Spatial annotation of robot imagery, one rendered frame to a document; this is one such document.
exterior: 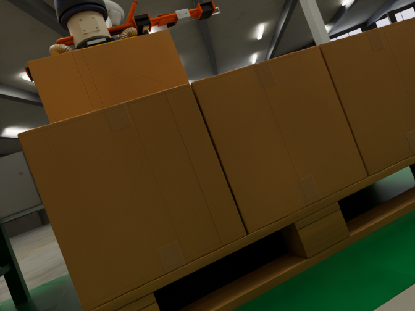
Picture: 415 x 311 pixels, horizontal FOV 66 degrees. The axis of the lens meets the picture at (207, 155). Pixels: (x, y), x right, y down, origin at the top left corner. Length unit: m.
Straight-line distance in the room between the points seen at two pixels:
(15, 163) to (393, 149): 1.18
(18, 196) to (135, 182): 0.57
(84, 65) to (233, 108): 0.79
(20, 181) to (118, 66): 0.59
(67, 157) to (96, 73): 0.73
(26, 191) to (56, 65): 0.53
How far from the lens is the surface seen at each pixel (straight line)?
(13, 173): 1.23
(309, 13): 4.42
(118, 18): 2.49
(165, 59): 1.49
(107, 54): 1.46
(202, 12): 1.80
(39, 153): 0.76
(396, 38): 1.21
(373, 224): 1.02
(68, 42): 1.70
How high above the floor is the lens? 0.36
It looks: level
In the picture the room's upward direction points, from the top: 21 degrees counter-clockwise
